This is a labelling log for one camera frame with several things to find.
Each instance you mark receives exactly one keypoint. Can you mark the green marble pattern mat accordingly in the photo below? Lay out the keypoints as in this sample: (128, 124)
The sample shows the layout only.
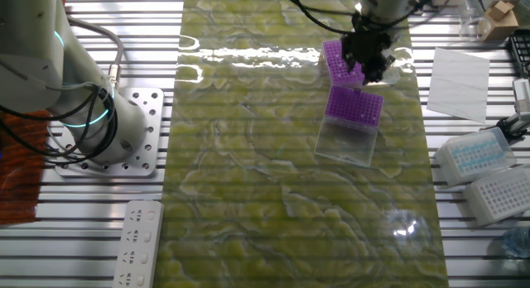
(269, 176)

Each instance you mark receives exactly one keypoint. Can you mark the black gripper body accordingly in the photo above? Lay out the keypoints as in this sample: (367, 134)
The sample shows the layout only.
(367, 47)

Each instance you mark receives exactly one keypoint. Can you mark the white rack pipette tip box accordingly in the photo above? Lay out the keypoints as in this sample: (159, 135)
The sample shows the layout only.
(501, 195)

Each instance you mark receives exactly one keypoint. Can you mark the white paper sheet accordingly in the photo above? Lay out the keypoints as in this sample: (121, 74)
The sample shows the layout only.
(457, 85)

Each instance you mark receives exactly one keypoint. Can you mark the black keyboard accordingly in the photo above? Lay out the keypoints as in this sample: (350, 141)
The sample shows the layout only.
(521, 52)

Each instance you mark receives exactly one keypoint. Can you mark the white power strip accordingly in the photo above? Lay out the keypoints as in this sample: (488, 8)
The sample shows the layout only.
(138, 242)

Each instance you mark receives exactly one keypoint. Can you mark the blue tips pipette box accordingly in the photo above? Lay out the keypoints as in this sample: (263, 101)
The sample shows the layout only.
(476, 157)

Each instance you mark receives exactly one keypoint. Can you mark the clear glass beaker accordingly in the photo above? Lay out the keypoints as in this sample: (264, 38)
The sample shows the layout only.
(472, 23)

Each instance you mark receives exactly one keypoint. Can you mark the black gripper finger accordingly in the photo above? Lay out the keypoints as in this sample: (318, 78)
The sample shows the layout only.
(362, 73)
(383, 70)

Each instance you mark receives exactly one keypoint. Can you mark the reddish brown wooden board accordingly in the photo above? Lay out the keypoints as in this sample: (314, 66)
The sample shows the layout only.
(20, 184)

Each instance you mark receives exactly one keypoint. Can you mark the small silver camera black mount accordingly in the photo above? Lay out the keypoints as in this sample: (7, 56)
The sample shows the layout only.
(522, 93)

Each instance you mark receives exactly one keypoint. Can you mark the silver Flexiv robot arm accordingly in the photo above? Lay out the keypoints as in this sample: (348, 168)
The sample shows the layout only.
(41, 52)

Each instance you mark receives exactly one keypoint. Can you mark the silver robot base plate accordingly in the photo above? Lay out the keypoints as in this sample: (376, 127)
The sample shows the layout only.
(153, 114)

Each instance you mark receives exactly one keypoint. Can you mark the purple rack pipette tip box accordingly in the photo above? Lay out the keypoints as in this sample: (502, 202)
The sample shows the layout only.
(339, 114)
(335, 70)

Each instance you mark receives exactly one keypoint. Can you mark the clear water bottle blue cap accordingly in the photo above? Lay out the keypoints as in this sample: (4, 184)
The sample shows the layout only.
(517, 242)

